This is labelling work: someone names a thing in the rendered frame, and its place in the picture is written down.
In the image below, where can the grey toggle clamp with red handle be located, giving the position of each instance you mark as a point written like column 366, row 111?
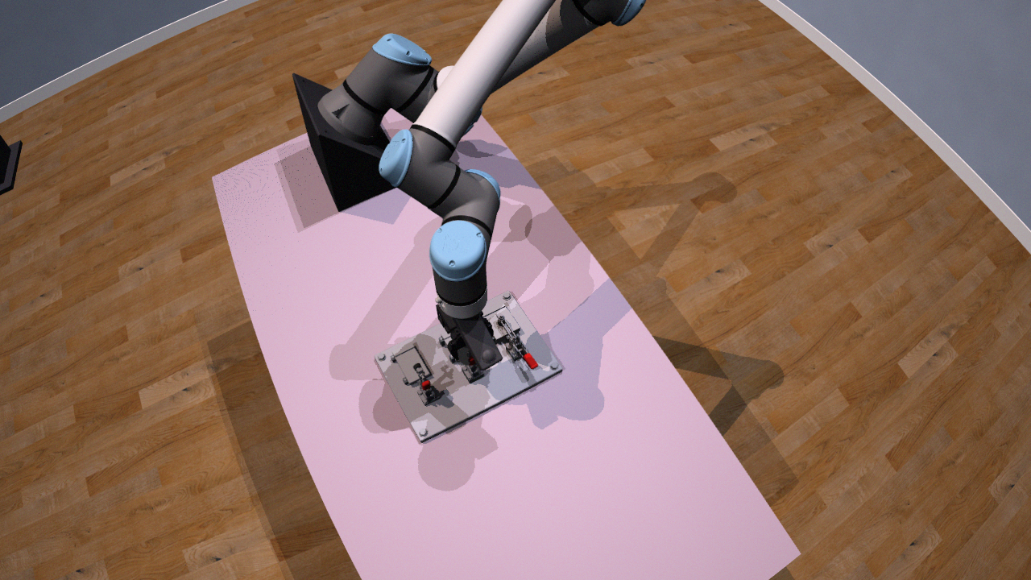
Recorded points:
column 470, row 373
column 514, row 350

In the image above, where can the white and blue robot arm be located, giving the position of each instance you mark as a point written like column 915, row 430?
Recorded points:
column 396, row 74

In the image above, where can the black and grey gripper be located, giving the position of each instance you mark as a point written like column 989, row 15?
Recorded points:
column 457, row 346

